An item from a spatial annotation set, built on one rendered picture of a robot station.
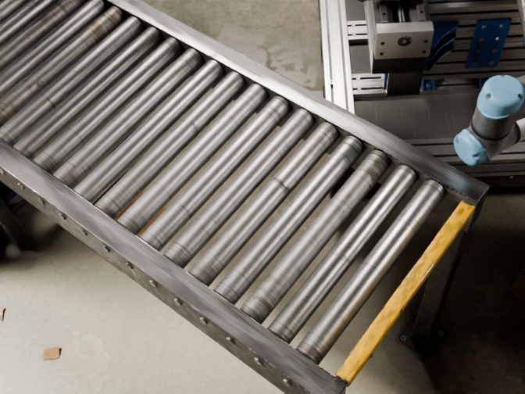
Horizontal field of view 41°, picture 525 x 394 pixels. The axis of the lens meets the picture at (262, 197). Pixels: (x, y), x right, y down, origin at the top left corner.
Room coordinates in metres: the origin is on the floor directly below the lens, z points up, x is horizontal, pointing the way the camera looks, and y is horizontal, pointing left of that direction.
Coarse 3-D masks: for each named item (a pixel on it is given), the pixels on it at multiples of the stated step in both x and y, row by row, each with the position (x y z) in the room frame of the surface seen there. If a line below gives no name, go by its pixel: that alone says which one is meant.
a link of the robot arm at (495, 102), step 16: (496, 80) 0.82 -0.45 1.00; (512, 80) 0.81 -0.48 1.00; (480, 96) 0.80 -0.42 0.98; (496, 96) 0.78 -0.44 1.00; (512, 96) 0.78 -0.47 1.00; (480, 112) 0.79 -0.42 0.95; (496, 112) 0.77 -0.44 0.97; (512, 112) 0.76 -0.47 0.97; (480, 128) 0.78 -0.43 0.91; (496, 128) 0.76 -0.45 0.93
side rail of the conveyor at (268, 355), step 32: (0, 160) 0.95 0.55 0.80; (32, 192) 0.87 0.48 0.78; (64, 192) 0.84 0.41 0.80; (64, 224) 0.82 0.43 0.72; (96, 224) 0.75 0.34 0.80; (128, 256) 0.67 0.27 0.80; (160, 256) 0.66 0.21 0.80; (160, 288) 0.61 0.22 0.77; (192, 288) 0.58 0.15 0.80; (192, 320) 0.56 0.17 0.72; (224, 320) 0.51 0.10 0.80; (256, 352) 0.44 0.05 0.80; (288, 352) 0.43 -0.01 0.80; (288, 384) 0.38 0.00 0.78; (320, 384) 0.37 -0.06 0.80
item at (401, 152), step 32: (128, 0) 1.40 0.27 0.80; (160, 32) 1.28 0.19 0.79; (192, 32) 1.26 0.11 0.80; (224, 64) 1.14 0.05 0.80; (256, 64) 1.13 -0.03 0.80; (288, 96) 1.02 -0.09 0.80; (320, 96) 1.00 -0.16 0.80; (352, 128) 0.91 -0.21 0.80; (416, 160) 0.80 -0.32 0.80; (448, 192) 0.73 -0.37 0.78; (480, 192) 0.71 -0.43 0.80
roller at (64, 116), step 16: (144, 32) 1.28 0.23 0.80; (128, 48) 1.23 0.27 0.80; (144, 48) 1.23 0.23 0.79; (112, 64) 1.19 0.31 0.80; (128, 64) 1.19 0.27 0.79; (96, 80) 1.14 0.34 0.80; (112, 80) 1.15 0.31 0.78; (80, 96) 1.10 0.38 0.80; (96, 96) 1.11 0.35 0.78; (64, 112) 1.06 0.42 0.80; (80, 112) 1.07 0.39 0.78; (48, 128) 1.02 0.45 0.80; (64, 128) 1.04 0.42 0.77; (16, 144) 0.99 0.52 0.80; (32, 144) 0.99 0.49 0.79; (48, 144) 1.00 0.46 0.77
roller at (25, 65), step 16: (96, 0) 1.42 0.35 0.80; (80, 16) 1.37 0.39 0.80; (96, 16) 1.38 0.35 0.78; (64, 32) 1.32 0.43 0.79; (32, 48) 1.28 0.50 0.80; (48, 48) 1.28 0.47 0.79; (16, 64) 1.23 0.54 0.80; (32, 64) 1.24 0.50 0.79; (0, 80) 1.19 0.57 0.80; (16, 80) 1.20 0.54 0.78; (0, 96) 1.16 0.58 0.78
